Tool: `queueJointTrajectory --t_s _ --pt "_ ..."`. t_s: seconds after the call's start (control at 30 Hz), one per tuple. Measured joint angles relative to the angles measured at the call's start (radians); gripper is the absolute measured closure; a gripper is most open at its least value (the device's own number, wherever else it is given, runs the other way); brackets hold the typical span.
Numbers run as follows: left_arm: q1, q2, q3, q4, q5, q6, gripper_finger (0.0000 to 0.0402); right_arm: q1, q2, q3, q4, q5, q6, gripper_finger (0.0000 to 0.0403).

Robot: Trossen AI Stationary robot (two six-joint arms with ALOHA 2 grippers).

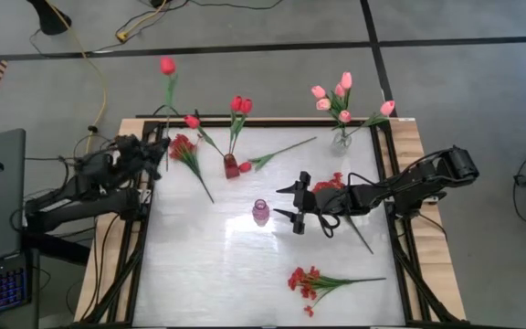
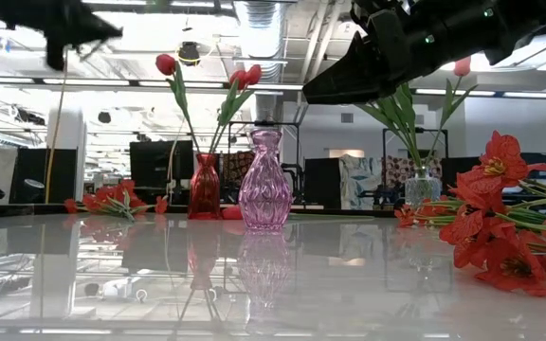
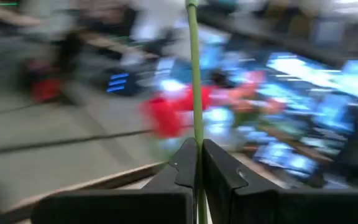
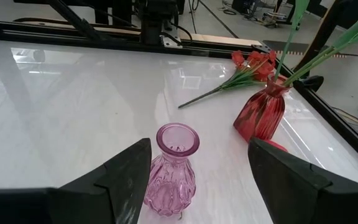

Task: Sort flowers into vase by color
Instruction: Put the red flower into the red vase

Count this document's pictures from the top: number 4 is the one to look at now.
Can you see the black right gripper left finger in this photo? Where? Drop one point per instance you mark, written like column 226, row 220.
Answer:
column 73, row 205

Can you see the red artificial flower bunch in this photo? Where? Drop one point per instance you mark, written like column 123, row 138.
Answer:
column 253, row 62

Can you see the silver mounting bracket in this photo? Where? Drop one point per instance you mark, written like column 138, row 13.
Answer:
column 171, row 40

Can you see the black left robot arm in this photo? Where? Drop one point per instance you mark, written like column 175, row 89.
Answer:
column 154, row 18

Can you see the purple glass vase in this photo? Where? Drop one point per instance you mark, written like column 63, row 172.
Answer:
column 172, row 180

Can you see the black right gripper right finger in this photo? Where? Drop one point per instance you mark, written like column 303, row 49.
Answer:
column 306, row 199

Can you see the red glass vase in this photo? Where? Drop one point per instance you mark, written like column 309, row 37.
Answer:
column 261, row 112

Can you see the black mat orange striped edge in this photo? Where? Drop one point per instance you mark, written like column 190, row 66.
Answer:
column 278, row 46

